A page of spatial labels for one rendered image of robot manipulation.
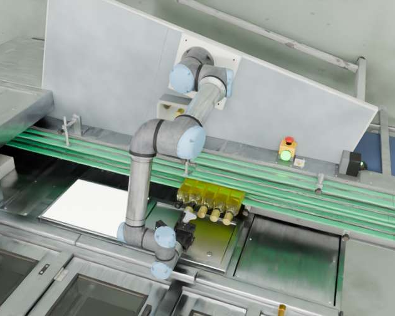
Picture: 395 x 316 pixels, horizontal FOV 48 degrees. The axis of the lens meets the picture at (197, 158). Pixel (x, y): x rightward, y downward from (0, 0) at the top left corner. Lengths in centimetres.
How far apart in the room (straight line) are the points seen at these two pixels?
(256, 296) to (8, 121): 137
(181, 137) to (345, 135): 88
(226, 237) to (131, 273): 45
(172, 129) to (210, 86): 33
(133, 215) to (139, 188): 11
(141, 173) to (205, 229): 60
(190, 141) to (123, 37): 87
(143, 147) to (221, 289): 69
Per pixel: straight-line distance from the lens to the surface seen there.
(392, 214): 208
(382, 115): 270
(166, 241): 158
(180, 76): 181
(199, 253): 193
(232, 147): 210
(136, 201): 158
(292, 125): 206
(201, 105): 160
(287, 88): 199
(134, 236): 164
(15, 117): 229
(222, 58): 197
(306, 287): 194
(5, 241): 216
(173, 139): 145
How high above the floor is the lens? 258
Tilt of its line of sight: 54 degrees down
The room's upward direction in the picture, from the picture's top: 148 degrees counter-clockwise
